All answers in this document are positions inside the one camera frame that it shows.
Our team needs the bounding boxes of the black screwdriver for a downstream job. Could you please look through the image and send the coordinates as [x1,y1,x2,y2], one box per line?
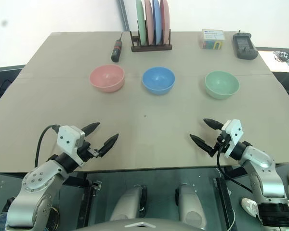
[110,32,124,63]

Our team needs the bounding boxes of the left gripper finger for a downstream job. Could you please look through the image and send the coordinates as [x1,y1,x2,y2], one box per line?
[80,122,101,137]
[97,133,119,158]

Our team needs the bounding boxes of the clear box of coloured clips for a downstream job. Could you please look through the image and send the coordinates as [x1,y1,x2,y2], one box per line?
[198,29,226,51]

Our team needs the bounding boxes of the silver right robot thigh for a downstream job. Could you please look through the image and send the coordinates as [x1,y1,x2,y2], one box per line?
[175,184,208,229]

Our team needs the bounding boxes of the black handheld device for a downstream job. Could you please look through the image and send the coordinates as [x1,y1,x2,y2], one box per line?
[232,30,258,60]

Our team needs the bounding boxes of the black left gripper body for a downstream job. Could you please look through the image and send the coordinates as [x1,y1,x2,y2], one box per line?
[77,141,105,164]

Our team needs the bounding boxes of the grey robot torso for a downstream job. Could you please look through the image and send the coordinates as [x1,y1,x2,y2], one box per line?
[74,218,208,231]

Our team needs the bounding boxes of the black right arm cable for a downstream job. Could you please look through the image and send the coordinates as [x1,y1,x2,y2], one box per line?
[216,142,253,193]

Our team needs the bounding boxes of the deep pink plate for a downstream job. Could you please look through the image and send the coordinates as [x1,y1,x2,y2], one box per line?
[160,0,171,45]

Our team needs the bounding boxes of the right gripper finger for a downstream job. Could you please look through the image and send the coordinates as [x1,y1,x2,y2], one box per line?
[203,118,224,131]
[189,134,216,158]

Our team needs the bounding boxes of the light pink plate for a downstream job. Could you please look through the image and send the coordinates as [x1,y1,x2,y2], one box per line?
[144,0,155,46]

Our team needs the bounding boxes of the black table leg bracket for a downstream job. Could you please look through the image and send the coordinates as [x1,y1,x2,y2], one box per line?
[82,180,102,227]
[215,177,235,225]

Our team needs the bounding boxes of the blue bowl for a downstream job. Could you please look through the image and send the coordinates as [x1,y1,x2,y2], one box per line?
[142,67,176,96]

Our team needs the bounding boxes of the silver robot thigh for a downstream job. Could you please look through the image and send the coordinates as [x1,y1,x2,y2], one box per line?
[175,184,208,229]
[109,184,148,222]

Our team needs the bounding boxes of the tangled black cables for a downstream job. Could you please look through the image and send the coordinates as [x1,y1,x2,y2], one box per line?
[273,51,289,63]

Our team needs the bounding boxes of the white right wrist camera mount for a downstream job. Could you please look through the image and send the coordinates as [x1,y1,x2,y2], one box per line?
[221,119,244,158]

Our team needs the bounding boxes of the green plate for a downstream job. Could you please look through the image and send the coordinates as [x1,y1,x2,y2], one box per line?
[135,0,146,46]

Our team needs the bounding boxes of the green bowl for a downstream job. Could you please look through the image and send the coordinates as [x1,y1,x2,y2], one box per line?
[204,70,240,100]

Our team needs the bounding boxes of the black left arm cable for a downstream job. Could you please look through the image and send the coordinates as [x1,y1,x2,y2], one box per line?
[34,124,61,168]

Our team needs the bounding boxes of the dark wooden plate rack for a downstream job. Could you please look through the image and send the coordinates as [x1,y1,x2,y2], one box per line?
[129,20,172,52]

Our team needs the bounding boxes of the white sheet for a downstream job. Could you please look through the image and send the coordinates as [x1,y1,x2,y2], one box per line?
[257,50,289,73]

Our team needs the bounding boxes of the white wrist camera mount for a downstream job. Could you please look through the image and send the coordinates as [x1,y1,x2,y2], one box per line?
[56,125,86,168]
[221,119,244,158]

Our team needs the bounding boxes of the pink red bowl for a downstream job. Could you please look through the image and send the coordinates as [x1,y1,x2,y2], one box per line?
[89,64,125,93]

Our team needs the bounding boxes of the blue plate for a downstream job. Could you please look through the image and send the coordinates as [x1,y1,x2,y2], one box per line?
[152,0,162,46]

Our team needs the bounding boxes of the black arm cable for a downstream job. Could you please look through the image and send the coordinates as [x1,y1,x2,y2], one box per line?
[34,124,61,168]
[216,142,253,193]

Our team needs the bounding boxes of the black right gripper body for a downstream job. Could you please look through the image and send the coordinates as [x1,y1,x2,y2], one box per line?
[211,134,232,155]

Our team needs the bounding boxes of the grey metal post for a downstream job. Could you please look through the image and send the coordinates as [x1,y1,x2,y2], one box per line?
[117,0,131,32]

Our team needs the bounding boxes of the silver left robot thigh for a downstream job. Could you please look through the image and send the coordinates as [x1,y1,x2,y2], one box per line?
[109,184,148,222]

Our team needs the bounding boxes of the white sneaker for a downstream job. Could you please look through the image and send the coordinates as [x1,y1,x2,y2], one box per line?
[241,197,260,216]

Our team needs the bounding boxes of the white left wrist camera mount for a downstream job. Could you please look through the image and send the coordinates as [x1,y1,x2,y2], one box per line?
[56,125,86,168]

